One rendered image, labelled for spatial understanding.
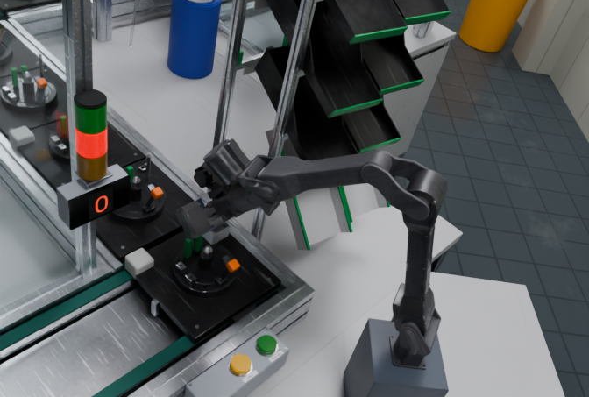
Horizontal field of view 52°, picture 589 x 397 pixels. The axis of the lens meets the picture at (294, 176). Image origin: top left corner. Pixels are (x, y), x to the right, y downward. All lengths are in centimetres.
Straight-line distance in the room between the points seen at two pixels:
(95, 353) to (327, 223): 58
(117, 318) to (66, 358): 13
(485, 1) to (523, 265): 231
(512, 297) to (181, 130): 105
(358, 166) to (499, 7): 397
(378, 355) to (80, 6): 78
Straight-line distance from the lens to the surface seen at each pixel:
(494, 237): 324
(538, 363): 161
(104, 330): 131
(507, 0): 483
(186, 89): 205
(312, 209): 142
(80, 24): 96
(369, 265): 160
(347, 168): 94
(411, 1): 127
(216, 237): 121
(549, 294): 313
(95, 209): 114
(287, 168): 100
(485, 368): 153
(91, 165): 107
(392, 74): 134
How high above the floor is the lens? 200
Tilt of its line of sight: 40 degrees down
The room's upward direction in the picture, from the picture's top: 15 degrees clockwise
